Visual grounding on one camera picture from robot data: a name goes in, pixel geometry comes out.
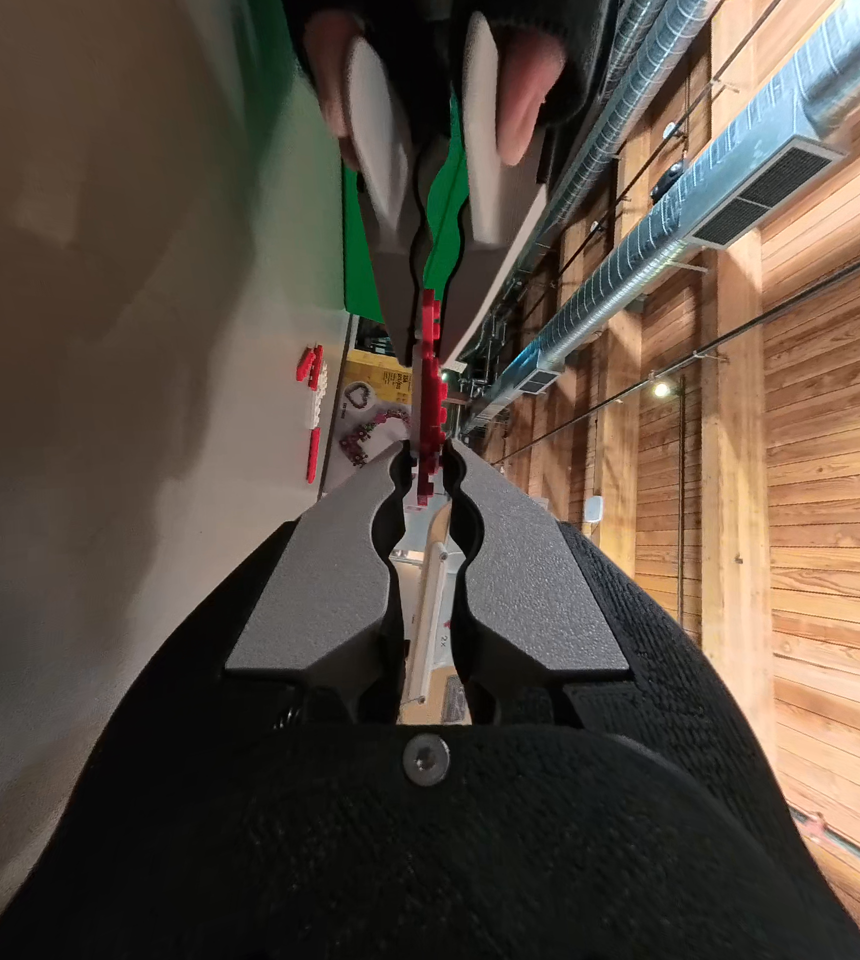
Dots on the dark spiral ceiling duct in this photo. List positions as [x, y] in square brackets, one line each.
[625, 97]

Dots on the silver spiral ceiling duct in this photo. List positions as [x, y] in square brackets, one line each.
[625, 270]

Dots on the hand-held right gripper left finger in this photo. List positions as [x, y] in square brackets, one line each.
[310, 592]

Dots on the lit ceiling spot lamp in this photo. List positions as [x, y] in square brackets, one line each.
[659, 388]

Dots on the white ceiling access point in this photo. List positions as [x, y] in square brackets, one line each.
[593, 510]

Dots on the red and white lego assembly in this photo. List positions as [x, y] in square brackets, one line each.
[428, 390]

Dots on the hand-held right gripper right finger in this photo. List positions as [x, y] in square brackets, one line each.
[542, 592]

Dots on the white lego plate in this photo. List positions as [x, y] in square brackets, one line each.
[323, 382]
[316, 412]

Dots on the white and yellow lego box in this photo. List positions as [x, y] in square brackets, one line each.
[370, 375]

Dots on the black ceiling tie rod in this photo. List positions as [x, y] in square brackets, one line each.
[850, 841]
[775, 310]

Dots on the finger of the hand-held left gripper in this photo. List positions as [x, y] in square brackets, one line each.
[475, 292]
[396, 285]

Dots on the person's left hand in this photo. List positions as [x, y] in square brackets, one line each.
[531, 90]

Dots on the green plastic bin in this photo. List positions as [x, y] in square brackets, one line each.
[362, 262]

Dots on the long red lego plate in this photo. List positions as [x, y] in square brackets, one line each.
[314, 454]

